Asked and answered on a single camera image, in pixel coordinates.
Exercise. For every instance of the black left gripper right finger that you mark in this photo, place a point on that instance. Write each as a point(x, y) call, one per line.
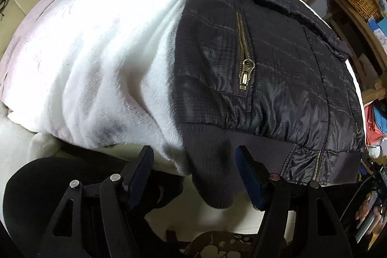
point(268, 194)

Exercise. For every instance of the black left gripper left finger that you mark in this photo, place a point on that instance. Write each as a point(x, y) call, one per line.
point(119, 195)

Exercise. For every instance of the black quilted jacket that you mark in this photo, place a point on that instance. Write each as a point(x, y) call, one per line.
point(269, 75)

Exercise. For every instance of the right hand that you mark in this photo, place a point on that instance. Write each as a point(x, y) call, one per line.
point(368, 215)

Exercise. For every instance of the brown floral slipper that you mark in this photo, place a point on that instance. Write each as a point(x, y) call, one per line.
point(221, 244)

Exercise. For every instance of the black round hat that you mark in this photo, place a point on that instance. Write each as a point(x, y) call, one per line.
point(51, 208)

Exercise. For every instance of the white embossed bed blanket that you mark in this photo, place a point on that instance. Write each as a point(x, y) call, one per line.
point(97, 73)

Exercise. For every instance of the blue white box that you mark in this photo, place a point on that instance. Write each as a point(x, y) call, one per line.
point(378, 33)

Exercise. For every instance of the wooden shelf unit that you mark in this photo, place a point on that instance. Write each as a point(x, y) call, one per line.
point(368, 56)

